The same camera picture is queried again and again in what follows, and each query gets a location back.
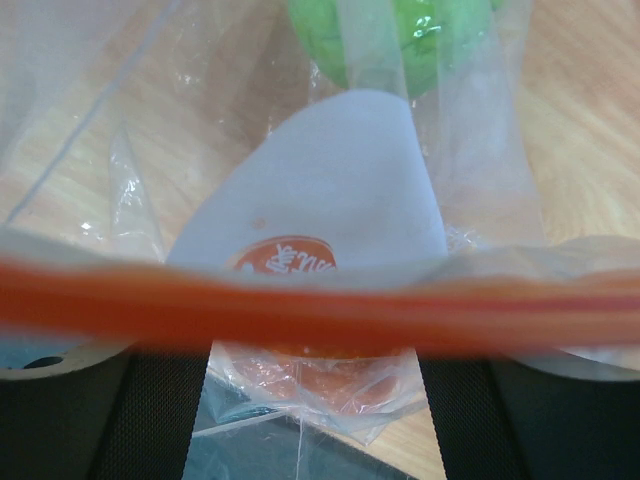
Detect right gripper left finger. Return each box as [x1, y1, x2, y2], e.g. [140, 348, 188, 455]
[1, 349, 207, 479]

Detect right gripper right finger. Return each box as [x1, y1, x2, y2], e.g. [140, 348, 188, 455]
[419, 357, 639, 479]

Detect small orange fake pumpkin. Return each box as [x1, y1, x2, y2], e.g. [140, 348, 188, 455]
[226, 346, 416, 415]

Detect clear zip bag orange seal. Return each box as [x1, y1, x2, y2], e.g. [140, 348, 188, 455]
[0, 0, 640, 480]

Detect green fake apple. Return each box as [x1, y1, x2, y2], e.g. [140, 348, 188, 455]
[288, 1, 503, 99]

